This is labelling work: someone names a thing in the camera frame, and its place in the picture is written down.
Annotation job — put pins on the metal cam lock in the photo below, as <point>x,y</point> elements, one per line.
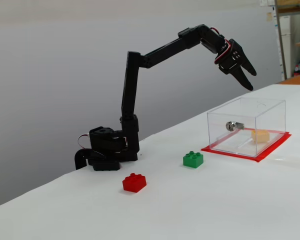
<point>231,126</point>

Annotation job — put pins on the orange wooden tabletop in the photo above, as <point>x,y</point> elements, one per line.
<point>298,80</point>

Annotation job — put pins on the black table clamp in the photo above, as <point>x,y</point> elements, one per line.
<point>80,157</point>

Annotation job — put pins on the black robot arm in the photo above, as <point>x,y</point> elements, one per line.
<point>130,87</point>

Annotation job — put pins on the red lego brick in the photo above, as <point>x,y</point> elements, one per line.
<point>133,184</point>

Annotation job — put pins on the red tape square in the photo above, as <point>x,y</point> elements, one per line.
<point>261,158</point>

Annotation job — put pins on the white cabinet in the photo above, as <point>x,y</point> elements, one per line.
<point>285,45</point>

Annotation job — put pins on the transparent plastic box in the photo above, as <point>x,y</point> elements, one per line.
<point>230,145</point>

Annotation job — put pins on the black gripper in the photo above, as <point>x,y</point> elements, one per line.
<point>232,61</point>

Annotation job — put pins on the green lego brick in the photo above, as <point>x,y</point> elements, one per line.
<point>192,161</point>

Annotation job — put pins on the yellow lego brick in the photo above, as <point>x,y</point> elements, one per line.
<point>261,137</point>

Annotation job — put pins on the metal shelf rack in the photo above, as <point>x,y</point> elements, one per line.
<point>280,37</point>

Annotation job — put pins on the red-capped cola bottle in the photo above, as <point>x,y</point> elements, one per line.
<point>297,71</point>

